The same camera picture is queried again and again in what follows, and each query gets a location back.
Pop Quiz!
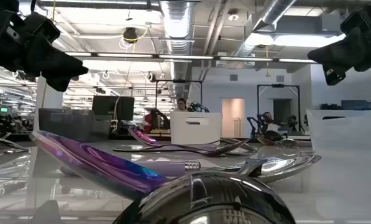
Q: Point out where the red and black machine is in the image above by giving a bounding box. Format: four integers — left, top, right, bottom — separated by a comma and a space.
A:
144, 108, 171, 134

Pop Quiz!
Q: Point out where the person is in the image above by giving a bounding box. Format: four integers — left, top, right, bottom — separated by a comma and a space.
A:
173, 98, 190, 113
261, 111, 284, 141

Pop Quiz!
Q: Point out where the white plastic bin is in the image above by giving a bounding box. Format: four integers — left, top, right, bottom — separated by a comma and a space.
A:
170, 111, 223, 146

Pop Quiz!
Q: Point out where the black background rig frame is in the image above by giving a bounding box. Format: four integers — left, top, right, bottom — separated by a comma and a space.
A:
256, 83, 301, 133
155, 80, 204, 113

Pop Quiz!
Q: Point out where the dark background monitor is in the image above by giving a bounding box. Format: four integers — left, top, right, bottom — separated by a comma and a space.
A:
341, 100, 371, 110

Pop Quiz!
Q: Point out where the long LED light bar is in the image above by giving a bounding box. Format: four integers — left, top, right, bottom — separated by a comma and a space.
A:
63, 52, 317, 64

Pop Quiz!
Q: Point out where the black computer monitor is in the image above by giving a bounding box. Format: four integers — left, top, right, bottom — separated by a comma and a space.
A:
91, 95, 135, 121

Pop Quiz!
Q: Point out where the clear plastic bin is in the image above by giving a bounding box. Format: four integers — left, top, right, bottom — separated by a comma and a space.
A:
305, 95, 371, 158

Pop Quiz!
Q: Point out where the glossy black spoon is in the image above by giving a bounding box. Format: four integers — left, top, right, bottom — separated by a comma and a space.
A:
112, 157, 298, 224
259, 136, 300, 149

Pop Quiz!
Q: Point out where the black ceiling mounted camera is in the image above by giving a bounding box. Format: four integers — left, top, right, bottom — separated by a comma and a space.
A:
122, 27, 139, 44

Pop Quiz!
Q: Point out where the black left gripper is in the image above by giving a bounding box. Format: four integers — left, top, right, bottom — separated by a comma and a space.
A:
0, 9, 89, 93

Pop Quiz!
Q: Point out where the dark grey plastic bin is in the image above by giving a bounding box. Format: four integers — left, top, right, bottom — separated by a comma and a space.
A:
38, 108, 112, 142

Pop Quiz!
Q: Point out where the iridescent rainbow spoon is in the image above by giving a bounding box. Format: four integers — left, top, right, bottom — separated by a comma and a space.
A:
128, 128, 250, 157
29, 130, 170, 202

